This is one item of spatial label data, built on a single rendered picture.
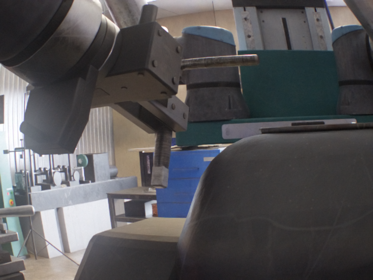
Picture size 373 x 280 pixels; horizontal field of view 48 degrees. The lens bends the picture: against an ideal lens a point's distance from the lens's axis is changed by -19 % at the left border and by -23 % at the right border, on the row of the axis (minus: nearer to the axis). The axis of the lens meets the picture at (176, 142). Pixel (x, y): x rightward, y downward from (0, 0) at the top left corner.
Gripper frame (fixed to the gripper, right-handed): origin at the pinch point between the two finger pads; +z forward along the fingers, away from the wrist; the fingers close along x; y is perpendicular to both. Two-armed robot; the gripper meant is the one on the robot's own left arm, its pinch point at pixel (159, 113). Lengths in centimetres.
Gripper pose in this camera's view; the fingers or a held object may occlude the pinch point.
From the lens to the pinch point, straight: 51.0
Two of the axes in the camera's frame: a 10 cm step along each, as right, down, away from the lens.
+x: -8.9, 0.5, 4.6
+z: 4.5, 3.3, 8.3
